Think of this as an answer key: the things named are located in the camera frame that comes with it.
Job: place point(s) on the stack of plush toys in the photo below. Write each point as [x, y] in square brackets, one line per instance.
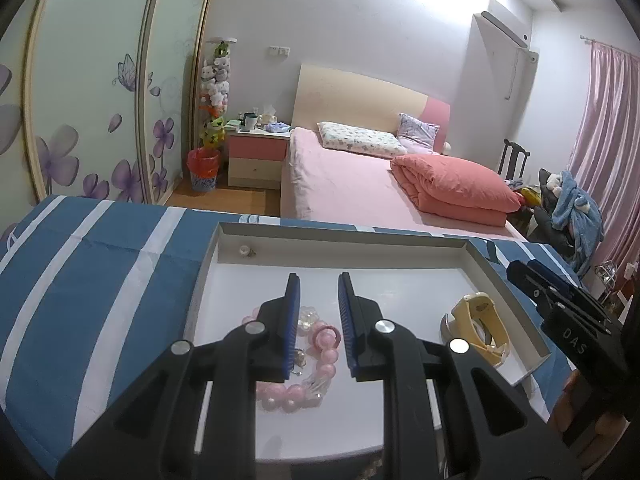
[214, 92]

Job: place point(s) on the purple patterned pillow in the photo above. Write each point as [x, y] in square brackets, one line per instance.
[415, 136]

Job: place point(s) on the grey cardboard tray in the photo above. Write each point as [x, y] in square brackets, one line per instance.
[363, 283]

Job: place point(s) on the red waste bin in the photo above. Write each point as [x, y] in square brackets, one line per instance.
[203, 165]

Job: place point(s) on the dark wooden chair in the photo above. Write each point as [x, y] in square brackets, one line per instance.
[513, 160]

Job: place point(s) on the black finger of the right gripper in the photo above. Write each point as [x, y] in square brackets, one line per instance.
[545, 279]
[545, 301]

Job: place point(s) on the blue white striped cloth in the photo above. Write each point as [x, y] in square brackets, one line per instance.
[94, 291]

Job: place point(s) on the pink beige nightstand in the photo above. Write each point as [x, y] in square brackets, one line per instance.
[256, 158]

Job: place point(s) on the wall power socket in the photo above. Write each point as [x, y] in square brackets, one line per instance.
[279, 51]

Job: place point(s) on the white floral pillow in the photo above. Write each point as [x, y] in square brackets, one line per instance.
[359, 140]

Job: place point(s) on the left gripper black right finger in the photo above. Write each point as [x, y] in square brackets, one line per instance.
[448, 414]

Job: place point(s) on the blue plush blanket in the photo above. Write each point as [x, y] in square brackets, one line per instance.
[576, 209]

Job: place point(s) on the folded salmon duvet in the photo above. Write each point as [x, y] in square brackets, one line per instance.
[455, 188]

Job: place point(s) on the pink bed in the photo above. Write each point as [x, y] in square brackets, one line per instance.
[323, 185]

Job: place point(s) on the pink curtain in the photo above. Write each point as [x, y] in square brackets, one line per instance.
[605, 157]

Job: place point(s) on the beige pink headboard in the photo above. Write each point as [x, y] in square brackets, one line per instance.
[328, 95]

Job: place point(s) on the right human hand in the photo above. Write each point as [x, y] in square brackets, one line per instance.
[602, 431]

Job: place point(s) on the gold wristwatch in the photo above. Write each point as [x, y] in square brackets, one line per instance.
[475, 319]

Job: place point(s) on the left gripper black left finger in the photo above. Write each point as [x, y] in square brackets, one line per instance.
[191, 414]

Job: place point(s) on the floral sliding wardrobe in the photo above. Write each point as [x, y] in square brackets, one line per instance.
[96, 100]

